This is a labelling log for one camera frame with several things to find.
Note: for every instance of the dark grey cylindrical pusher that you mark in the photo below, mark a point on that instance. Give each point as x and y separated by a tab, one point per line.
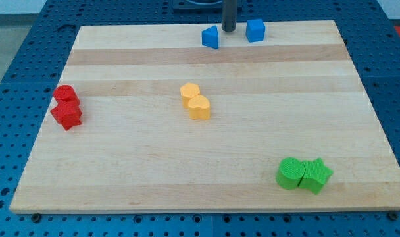
229	15

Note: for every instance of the blue triangle block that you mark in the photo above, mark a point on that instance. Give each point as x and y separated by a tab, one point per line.
210	37

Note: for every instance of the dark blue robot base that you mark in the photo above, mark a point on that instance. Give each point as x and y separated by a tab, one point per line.
182	6

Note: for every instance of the blue cube block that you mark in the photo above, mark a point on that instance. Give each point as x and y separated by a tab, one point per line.
255	30

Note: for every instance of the yellow hexagon block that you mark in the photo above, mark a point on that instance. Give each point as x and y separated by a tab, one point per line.
187	92

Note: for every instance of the yellow heart block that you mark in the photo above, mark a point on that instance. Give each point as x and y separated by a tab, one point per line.
199	108

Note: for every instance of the light wooden board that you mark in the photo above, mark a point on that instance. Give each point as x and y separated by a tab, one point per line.
294	94

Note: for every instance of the green cylinder block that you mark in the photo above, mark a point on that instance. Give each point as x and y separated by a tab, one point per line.
290	173

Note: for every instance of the red cylinder block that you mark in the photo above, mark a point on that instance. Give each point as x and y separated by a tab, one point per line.
65	93

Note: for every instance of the green star block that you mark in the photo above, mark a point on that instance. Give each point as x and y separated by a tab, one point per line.
315	176

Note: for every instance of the red star block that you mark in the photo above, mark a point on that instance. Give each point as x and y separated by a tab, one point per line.
67	114

